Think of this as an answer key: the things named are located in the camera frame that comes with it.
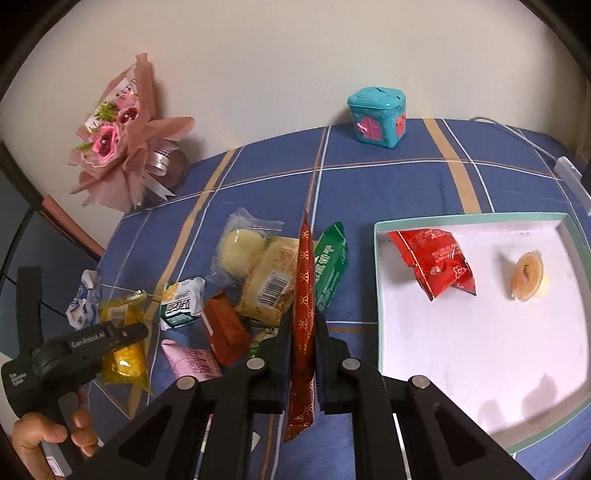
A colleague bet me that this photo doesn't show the yellow jelly cup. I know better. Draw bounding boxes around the yellow jelly cup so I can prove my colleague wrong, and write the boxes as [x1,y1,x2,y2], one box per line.
[510,249,551,302]

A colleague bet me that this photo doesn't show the white leaf print packet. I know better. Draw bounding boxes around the white leaf print packet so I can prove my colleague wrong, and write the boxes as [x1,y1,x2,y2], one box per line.
[249,325,280,358]

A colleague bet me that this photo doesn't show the pink snack packet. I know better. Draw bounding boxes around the pink snack packet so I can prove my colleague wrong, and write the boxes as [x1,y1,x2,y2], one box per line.
[161,339,223,381]

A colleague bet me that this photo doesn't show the reddish wooden furniture edge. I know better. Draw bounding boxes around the reddish wooden furniture edge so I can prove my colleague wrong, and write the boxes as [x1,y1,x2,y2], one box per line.
[39,194,107,261]

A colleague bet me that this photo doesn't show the yellow snack packet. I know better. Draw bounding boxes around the yellow snack packet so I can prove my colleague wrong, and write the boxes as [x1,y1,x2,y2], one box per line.
[99,291,152,393]

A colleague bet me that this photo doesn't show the long red stick packet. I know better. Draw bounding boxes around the long red stick packet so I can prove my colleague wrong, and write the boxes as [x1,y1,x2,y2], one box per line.
[284,210,319,443]

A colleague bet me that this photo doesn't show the teal toy house box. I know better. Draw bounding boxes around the teal toy house box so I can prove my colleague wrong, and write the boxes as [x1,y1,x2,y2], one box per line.
[347,86,408,149]

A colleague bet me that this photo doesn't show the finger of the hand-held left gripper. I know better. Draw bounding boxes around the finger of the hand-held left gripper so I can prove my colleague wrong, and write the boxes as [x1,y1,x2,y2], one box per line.
[17,266,45,355]
[65,322,150,358]

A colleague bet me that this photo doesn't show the green cracker packet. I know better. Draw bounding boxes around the green cracker packet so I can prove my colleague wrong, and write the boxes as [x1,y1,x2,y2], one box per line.
[314,222,349,312]

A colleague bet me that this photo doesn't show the blue plaid tablecloth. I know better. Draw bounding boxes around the blue plaid tablecloth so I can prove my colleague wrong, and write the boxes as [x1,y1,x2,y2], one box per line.
[85,117,591,480]

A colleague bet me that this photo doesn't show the green and white snack packet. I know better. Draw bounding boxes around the green and white snack packet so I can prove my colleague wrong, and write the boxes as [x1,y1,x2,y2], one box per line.
[159,277,207,329]

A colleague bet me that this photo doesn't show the yellow bread packet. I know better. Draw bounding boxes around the yellow bread packet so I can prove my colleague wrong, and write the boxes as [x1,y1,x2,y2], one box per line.
[235,235,301,326]

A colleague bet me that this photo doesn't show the pink flower bouquet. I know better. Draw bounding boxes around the pink flower bouquet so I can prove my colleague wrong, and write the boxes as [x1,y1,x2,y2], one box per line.
[68,53,195,214]

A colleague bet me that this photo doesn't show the orange snack packet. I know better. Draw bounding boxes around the orange snack packet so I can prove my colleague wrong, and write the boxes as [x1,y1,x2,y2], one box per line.
[202,292,252,366]

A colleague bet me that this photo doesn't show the white tray with teal rim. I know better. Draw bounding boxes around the white tray with teal rim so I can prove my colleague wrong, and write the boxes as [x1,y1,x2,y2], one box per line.
[373,211,591,455]

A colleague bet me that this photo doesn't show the white power strip cable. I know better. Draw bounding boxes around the white power strip cable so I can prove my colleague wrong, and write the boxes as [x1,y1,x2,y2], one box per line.
[471,116,561,164]

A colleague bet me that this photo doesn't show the person's left hand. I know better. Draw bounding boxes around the person's left hand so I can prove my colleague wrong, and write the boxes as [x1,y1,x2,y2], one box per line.
[11,390,102,480]

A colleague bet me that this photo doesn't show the clear packet with round cake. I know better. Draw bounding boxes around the clear packet with round cake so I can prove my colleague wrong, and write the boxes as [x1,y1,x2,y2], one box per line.
[210,209,284,284]

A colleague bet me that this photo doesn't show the red snack packet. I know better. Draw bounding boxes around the red snack packet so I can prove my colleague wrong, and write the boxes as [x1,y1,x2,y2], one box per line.
[388,227,478,302]

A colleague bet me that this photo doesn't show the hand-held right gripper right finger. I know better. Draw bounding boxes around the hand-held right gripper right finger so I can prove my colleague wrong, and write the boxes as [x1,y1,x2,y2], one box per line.
[314,311,532,480]

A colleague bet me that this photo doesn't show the white power strip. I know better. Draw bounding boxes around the white power strip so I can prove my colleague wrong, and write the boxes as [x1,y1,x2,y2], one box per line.
[554,157,591,215]

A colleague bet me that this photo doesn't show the brown round jar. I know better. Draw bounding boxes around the brown round jar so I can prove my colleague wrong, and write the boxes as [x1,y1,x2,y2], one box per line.
[143,141,190,197]

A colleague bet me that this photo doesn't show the blue and white crumpled packet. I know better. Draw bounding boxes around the blue and white crumpled packet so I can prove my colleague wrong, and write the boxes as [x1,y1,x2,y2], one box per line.
[66,270,102,330]

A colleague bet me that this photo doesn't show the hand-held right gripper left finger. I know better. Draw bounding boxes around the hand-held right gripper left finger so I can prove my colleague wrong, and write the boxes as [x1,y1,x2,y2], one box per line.
[88,311,294,480]

